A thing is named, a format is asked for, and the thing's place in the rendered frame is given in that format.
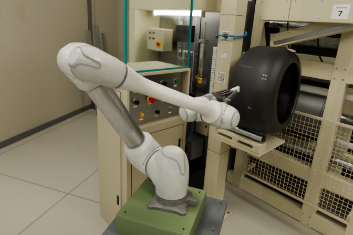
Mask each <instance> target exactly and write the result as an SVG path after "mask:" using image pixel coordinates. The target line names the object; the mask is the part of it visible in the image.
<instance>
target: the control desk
mask: <svg viewBox="0 0 353 235"><path fill-rule="evenodd" d="M190 72H191V68H181V69H171V70H160V71H150V72H139V73H138V74H140V75H141V76H143V77H145V78H146V79H148V80H151V81H153V82H155V83H158V84H160V85H163V86H165V87H168V88H170V89H173V90H176V91H179V92H181V93H184V94H186V95H189V87H190ZM113 89H114V90H115V92H116V94H117V95H118V97H119V98H120V99H121V101H122V102H123V104H124V105H125V107H126V108H127V110H128V111H129V113H130V114H131V116H132V117H133V119H134V120H135V122H136V123H137V125H138V126H139V128H140V129H141V130H142V131H143V132H148V133H149V134H150V135H151V136H152V137H153V138H154V139H155V140H156V141H157V142H158V143H159V144H160V146H161V147H165V146H170V145H173V146H177V147H179V148H181V149H182V150H184V151H185V136H186V122H185V121H183V120H182V119H181V118H180V115H179V108H180V106H177V105H174V104H171V103H167V102H164V101H161V100H158V99H155V98H152V97H150V96H147V95H144V94H141V93H137V92H133V91H127V90H121V89H115V88H113ZM97 120H98V154H99V188H100V216H101V217H102V218H103V219H104V220H105V222H106V223H107V224H108V225H110V224H111V223H112V221H113V220H114V219H115V217H116V214H117V213H118V212H119V210H120V209H121V208H122V207H123V206H124V204H125V203H126V202H127V201H128V200H129V198H130V197H131V196H132V195H133V194H134V192H135V191H136V190H137V189H138V188H139V187H140V185H141V184H142V183H143V182H144V181H145V179H146V178H147V177H148V176H147V175H145V174H144V173H142V172H141V171H139V170H138V169H136V168H135V167H134V166H133V165H132V164H131V163H130V162H129V160H128V158H127V155H126V153H125V151H124V147H125V143H124V141H123V140H122V139H121V137H120V136H119V135H118V133H117V132H116V131H115V130H114V128H113V127H112V126H111V124H110V123H109V122H108V120H107V119H106V118H105V116H104V115H103V114H102V113H101V111H100V110H99V109H98V107H97Z"/></svg>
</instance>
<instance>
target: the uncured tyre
mask: <svg viewBox="0 0 353 235"><path fill-rule="evenodd" d="M241 66H245V67H241ZM249 67H251V68H249ZM263 73H264V74H267V75H268V76H267V80H266V81H264V80H261V78H262V75H263ZM301 78H302V70H301V65H300V60H299V58H298V56H297V55H296V54H295V53H294V52H292V51H290V50H288V48H286V47H273V46H255V47H252V48H250V49H249V50H247V51H246V52H245V53H244V54H243V55H242V56H241V57H240V58H239V60H238V61H237V63H236V65H235V67H234V69H233V72H232V75H231V78H230V83H229V88H230V89H232V88H234V87H237V86H239V87H240V91H239V92H238V93H236V96H235V97H234V98H233V99H232V100H231V101H230V102H229V101H228V104H229V105H230V106H232V107H234V108H235V109H237V110H238V112H239V114H240V121H239V123H238V125H239V126H240V127H242V128H245V129H248V130H251V131H255V132H259V133H263V134H266V135H274V134H276V133H278V132H280V131H282V130H283V129H284V128H285V127H286V126H287V125H288V124H289V122H290V120H291V118H292V116H293V114H294V111H295V108H296V105H297V101H298V97H299V92H300V85H301ZM247 105H248V106H251V107H252V110H248V109H247Z"/></svg>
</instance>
